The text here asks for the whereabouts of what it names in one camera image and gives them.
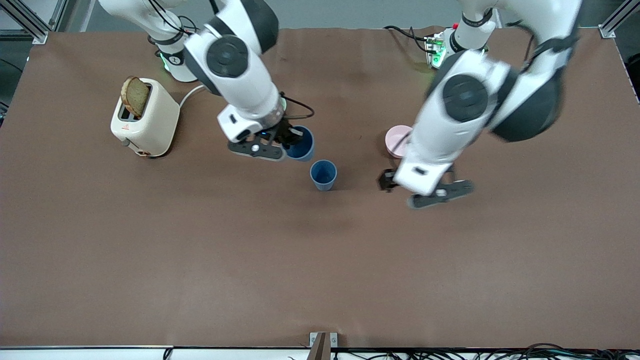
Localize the blue plastic cup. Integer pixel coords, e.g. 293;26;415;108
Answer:
309;159;338;192
285;125;316;163

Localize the pink bowl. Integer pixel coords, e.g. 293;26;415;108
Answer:
384;125;416;160

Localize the cream white toaster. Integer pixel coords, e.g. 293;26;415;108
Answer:
110;77;181;158

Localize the brown table cover sheet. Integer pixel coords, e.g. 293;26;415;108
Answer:
0;26;640;349

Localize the brown bread slice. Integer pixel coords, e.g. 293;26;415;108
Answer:
120;76;151;119

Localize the white table edge strip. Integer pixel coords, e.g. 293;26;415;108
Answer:
0;345;312;360

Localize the white toaster power cable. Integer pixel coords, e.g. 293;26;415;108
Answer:
178;84;207;109

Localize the black arm base cable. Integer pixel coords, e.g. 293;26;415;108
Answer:
383;25;432;53

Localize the metal table edge bracket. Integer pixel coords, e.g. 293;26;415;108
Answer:
309;331;339;360

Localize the black cable tangle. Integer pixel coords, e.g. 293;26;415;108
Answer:
332;342;640;360

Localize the aluminium frame profile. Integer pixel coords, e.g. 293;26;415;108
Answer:
0;0;69;45
599;0;640;40

